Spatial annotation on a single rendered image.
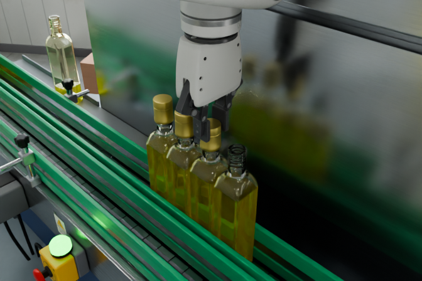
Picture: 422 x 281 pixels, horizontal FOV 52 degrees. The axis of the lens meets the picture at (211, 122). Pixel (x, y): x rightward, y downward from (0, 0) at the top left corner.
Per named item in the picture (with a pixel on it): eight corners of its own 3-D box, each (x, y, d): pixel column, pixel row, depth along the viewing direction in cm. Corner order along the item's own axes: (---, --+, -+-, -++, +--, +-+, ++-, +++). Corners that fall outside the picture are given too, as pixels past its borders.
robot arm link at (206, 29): (212, -5, 65) (212, 15, 66) (167, 9, 59) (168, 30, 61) (256, 8, 60) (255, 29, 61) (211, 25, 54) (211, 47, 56)
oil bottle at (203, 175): (231, 244, 85) (234, 157, 73) (211, 260, 82) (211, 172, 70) (210, 228, 88) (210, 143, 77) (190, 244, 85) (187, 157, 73)
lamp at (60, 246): (76, 249, 91) (74, 239, 89) (57, 262, 88) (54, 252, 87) (65, 238, 93) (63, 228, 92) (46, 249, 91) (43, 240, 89)
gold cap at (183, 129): (200, 132, 75) (199, 110, 73) (184, 141, 73) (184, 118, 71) (185, 124, 77) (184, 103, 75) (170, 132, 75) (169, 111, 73)
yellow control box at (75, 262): (90, 273, 95) (85, 249, 91) (59, 294, 90) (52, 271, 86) (73, 254, 99) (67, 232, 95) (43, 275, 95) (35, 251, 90)
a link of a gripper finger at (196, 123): (195, 97, 67) (196, 133, 71) (180, 105, 65) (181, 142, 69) (210, 105, 65) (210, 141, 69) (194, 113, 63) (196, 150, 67)
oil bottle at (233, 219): (254, 261, 82) (261, 172, 70) (233, 278, 78) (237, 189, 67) (232, 244, 85) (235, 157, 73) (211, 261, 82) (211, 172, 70)
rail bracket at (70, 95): (97, 118, 124) (89, 75, 117) (75, 127, 120) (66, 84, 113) (88, 112, 126) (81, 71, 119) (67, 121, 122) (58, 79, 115)
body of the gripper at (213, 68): (216, 9, 66) (216, 76, 72) (165, 27, 60) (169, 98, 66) (255, 21, 61) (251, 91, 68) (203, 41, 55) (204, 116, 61)
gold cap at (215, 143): (225, 145, 72) (226, 123, 70) (210, 154, 70) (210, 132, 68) (210, 137, 74) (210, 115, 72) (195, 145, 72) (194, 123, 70)
